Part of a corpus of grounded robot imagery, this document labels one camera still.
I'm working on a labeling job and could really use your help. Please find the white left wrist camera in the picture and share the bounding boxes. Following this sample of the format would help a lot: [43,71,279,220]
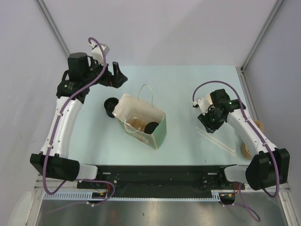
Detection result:
[89,42,110,65]

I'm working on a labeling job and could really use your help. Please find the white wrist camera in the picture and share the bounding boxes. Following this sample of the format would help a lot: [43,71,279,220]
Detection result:
[192,94,213,113]
[89,42,110,65]

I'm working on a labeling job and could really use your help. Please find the black plastic cup lid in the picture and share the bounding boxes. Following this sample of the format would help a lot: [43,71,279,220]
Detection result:
[144,121,159,134]

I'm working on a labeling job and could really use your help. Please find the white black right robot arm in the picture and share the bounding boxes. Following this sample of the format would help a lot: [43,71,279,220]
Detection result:
[192,89,290,190]

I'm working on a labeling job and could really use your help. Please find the white slotted cable duct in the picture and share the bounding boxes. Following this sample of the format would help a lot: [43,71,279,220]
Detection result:
[43,191,221,202]

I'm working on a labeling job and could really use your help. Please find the green patterned paper gift bag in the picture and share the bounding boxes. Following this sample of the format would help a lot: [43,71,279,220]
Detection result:
[113,93,167,150]

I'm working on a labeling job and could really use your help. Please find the white straw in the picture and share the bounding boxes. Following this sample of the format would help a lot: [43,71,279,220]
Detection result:
[196,127,237,155]

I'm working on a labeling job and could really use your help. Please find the stack of black cup lids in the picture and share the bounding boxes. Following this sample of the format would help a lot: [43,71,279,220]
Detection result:
[104,97,119,118]

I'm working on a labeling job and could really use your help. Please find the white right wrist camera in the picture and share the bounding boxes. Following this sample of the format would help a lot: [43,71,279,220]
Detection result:
[192,94,213,113]

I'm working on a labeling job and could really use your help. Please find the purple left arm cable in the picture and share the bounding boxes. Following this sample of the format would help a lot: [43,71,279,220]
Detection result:
[41,37,116,214]

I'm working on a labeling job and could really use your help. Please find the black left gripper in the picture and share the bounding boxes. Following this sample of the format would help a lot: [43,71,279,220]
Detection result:
[83,56,127,88]

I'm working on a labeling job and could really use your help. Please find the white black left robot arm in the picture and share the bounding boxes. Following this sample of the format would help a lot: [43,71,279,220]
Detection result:
[30,52,127,188]

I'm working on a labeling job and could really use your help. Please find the single brown cardboard cup carrier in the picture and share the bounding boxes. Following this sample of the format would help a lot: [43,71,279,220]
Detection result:
[128,118,147,132]

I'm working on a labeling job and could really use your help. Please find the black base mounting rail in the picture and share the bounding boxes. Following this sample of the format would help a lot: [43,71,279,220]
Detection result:
[77,165,239,198]

